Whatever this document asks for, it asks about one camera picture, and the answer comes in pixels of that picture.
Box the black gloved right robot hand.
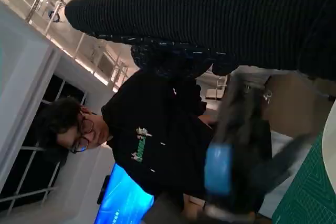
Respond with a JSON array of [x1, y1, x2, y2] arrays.
[[64, 0, 336, 80]]

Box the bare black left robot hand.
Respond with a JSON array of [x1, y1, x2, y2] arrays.
[[203, 118, 316, 217]]

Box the white square plate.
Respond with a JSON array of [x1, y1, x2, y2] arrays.
[[322, 113, 336, 191]]

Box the person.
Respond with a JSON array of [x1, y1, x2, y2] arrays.
[[35, 68, 226, 209]]

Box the green cutting mat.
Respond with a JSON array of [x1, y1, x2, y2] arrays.
[[271, 129, 336, 224]]

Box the glowing blue monitor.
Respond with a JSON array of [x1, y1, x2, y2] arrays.
[[93, 163, 156, 224]]

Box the dark window with white frame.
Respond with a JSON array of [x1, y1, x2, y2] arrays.
[[0, 73, 88, 210]]

